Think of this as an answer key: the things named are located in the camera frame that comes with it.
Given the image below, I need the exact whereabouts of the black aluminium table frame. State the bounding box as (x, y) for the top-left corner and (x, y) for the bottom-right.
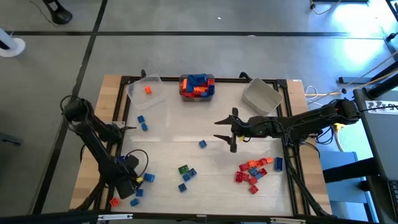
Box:
(93, 70), (332, 218)

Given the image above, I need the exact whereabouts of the clear plastic bin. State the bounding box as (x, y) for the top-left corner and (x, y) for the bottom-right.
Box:
(125, 73), (167, 111)

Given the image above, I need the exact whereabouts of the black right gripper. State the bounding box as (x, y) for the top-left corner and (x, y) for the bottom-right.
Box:
(213, 107), (275, 154)

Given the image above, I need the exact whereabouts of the black stand base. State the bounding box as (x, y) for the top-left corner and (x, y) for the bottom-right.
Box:
(42, 0), (73, 26)

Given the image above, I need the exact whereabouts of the white cable coil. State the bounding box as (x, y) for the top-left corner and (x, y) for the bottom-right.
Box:
(303, 85), (321, 101)

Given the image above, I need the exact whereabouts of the beige floor cable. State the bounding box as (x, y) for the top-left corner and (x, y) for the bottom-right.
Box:
(310, 0), (343, 16)

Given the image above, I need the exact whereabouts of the silver metal bracket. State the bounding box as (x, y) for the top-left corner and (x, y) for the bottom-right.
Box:
(97, 213), (134, 222)
(269, 217), (307, 224)

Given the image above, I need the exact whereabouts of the beige rope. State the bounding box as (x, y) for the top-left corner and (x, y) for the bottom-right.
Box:
(306, 49), (398, 105)

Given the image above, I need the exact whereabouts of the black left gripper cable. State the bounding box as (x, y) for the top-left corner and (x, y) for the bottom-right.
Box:
(124, 149), (150, 179)

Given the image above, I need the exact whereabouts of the white plastic bin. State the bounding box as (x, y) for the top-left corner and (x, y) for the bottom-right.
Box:
(241, 77), (284, 118)

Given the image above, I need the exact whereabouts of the white round stand base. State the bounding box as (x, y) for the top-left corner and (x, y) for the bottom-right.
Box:
(0, 27), (26, 58)

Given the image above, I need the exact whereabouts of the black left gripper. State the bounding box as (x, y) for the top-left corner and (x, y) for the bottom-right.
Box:
(116, 154), (141, 200)

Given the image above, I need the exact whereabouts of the dark grey plastic bin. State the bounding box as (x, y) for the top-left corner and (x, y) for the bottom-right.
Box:
(178, 73), (216, 102)

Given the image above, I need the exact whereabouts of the white printed label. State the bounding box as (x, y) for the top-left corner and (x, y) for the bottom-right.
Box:
(364, 100), (398, 116)

